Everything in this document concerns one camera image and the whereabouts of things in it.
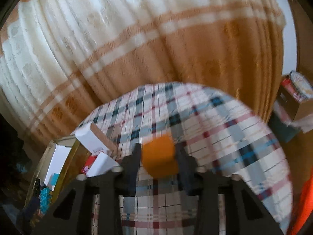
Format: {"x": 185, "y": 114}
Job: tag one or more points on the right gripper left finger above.
{"x": 131, "y": 165}

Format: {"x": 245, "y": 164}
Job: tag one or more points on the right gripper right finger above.
{"x": 187, "y": 170}

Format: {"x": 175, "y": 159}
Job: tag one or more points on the white power bank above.
{"x": 101, "y": 165}

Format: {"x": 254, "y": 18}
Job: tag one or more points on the orange cube block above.
{"x": 158, "y": 157}

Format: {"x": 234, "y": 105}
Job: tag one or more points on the tall white carton box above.
{"x": 94, "y": 140}

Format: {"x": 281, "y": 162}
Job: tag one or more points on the large teal toy brick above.
{"x": 46, "y": 194}

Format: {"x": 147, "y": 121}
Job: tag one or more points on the red toy brick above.
{"x": 89, "y": 162}

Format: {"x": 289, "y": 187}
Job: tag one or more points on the plaid tablecloth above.
{"x": 219, "y": 131}

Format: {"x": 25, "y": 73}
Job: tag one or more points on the white paper tray liner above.
{"x": 57, "y": 161}

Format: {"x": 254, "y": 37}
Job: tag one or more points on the gold metal tin tray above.
{"x": 71, "y": 168}

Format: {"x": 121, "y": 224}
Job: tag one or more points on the orange red object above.
{"x": 302, "y": 219}

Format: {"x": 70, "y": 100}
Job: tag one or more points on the cardboard box with goods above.
{"x": 291, "y": 108}

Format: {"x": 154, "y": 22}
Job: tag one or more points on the cream and orange curtain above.
{"x": 60, "y": 59}

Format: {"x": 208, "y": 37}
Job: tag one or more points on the wooden door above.
{"x": 303, "y": 26}

